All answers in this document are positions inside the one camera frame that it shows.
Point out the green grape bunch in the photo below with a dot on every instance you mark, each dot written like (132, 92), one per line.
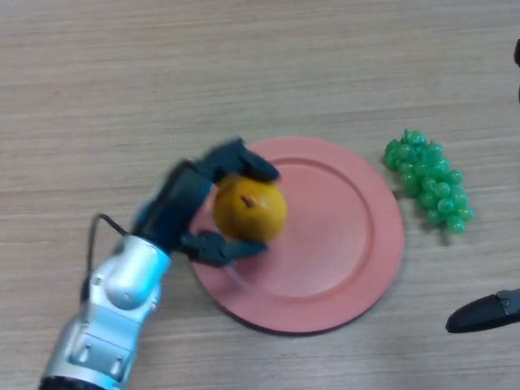
(432, 178)

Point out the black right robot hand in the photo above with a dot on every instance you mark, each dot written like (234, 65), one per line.
(479, 315)

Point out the pink round plate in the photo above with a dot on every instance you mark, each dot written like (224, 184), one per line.
(337, 243)

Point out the yellow pear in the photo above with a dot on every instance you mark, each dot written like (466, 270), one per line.
(252, 211)

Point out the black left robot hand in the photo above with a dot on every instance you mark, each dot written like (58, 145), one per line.
(174, 207)

